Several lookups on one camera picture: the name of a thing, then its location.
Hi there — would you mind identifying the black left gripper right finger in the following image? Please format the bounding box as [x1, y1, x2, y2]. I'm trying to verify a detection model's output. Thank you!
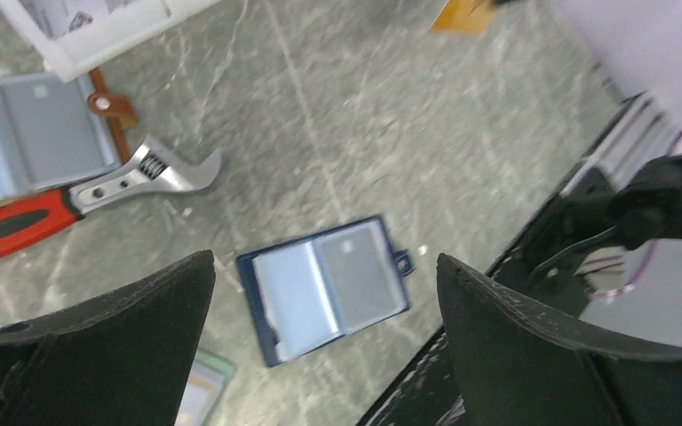
[437, 254, 682, 425]

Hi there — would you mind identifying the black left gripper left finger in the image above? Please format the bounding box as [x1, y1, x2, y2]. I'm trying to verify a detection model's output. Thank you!
[0, 250, 216, 425]

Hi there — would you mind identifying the navy blue card holder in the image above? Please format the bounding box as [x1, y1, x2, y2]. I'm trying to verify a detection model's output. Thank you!
[235, 215, 415, 367]

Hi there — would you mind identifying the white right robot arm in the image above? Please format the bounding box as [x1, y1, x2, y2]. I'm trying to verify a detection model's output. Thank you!
[522, 154, 682, 288]

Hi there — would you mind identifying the green open card holder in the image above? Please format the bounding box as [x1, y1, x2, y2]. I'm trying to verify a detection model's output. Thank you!
[174, 350, 236, 426]

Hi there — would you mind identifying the grey card in holder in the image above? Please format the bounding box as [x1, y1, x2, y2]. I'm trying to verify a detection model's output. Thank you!
[319, 227, 398, 329]

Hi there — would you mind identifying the white bin with cards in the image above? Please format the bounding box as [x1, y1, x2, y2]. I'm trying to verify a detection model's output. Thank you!
[0, 0, 217, 82]

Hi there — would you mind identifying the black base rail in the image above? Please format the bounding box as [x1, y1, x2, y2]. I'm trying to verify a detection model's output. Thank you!
[361, 193, 616, 425]

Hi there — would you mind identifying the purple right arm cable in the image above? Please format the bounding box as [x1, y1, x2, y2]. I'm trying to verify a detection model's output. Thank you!
[579, 108, 682, 304]

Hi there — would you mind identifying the orange handled adjustable wrench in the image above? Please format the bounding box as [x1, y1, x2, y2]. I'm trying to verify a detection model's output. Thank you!
[0, 136, 223, 258]

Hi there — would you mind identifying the aluminium frame rail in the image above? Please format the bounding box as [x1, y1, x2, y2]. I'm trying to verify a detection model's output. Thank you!
[559, 92, 678, 198]

